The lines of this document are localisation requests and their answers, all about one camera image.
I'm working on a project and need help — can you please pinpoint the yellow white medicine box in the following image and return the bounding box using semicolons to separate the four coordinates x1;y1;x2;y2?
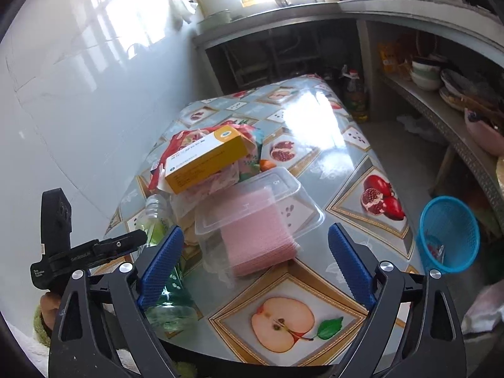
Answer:
159;125;254;195

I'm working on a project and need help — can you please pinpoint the fruit pattern tablecloth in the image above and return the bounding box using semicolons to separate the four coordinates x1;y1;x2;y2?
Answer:
107;75;422;367

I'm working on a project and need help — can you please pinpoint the stack of white bowls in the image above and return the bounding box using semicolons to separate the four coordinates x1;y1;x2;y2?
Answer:
410;57;442;91

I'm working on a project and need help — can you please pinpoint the cooking oil bottle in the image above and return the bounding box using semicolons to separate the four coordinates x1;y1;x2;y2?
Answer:
342;65;369;123

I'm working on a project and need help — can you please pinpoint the person left hand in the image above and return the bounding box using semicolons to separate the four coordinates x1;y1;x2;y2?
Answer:
39;292;61;331

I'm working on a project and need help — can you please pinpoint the pink bowl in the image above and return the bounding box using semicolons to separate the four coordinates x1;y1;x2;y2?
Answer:
464;108;503;156

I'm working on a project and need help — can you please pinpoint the clear plastic food container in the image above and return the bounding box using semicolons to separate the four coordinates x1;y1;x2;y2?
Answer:
195;167;325;287

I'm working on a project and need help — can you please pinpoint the green label plastic bottle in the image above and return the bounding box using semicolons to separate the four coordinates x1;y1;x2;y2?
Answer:
136;195;198;335

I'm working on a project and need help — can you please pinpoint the blue plastic waste basket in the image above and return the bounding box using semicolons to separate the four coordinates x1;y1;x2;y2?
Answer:
415;196;480;274

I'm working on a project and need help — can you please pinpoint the green basin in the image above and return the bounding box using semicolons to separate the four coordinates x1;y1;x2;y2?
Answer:
197;9;232;34

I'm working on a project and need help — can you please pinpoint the pink translucent plastic bag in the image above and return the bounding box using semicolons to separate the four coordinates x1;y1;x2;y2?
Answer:
170;162;239;219

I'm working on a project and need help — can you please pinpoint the red snack bag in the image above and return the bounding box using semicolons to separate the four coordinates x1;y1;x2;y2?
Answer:
149;124;263;195

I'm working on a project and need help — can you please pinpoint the pink cloth stack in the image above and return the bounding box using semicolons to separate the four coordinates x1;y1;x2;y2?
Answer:
215;188;299;277

